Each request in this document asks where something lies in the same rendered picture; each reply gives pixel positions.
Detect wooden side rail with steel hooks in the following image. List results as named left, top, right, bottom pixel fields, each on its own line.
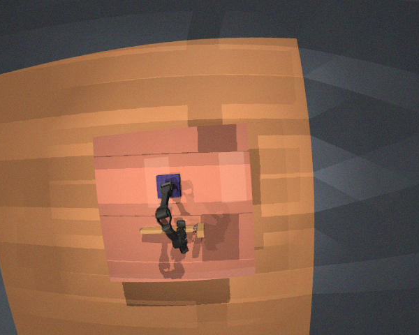
left=140, top=225, right=197, bottom=235

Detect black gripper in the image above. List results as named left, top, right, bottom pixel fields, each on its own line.
left=177, top=220, right=188, bottom=244

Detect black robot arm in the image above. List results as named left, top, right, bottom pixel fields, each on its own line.
left=155, top=181, right=188, bottom=254

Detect brown wooden post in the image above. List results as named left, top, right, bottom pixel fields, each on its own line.
left=196, top=222, right=205, bottom=238

